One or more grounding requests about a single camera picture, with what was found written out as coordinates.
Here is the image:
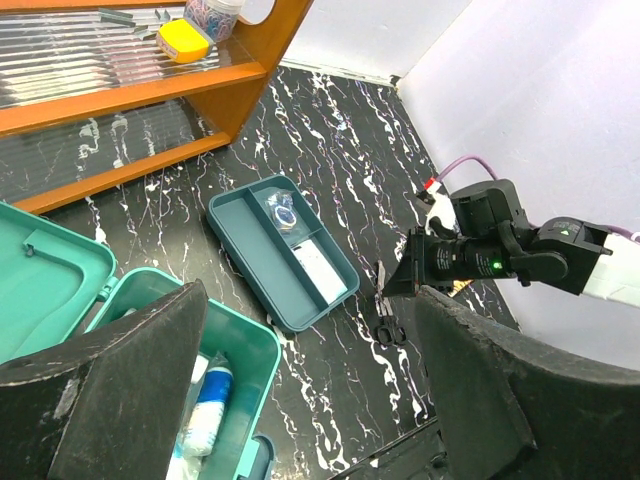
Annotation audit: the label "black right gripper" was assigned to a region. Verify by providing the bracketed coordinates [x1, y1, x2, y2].
[382, 179, 530, 297]

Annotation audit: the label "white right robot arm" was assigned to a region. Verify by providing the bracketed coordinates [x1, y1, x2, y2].
[381, 179, 639, 306]

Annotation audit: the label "blue white bandage packet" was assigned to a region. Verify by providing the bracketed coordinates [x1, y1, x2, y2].
[292, 238, 347, 304]

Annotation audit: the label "small tape roll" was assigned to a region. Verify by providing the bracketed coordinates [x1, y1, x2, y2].
[264, 190, 297, 233]

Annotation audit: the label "teal medicine kit box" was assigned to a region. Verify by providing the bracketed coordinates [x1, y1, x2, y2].
[1, 204, 281, 479]

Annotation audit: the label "orange wooden shelf rack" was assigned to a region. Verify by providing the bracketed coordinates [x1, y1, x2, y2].
[1, 1, 310, 213]

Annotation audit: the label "dark teal divider tray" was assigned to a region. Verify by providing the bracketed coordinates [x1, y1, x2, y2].
[207, 175, 360, 333]

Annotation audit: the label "black small scissors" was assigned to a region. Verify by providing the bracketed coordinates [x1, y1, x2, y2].
[374, 260, 407, 346]

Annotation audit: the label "clear jar rubber bands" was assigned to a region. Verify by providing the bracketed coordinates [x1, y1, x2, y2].
[184, 0, 245, 42]

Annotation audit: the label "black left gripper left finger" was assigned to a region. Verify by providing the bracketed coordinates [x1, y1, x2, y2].
[1, 281, 208, 479]

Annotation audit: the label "orange block on shelf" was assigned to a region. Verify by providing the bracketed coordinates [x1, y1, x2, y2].
[156, 18, 214, 64]

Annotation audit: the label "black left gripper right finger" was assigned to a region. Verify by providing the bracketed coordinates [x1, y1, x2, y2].
[415, 287, 639, 479]

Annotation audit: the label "white blue ointment tube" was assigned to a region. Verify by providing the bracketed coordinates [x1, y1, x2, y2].
[166, 360, 233, 479]

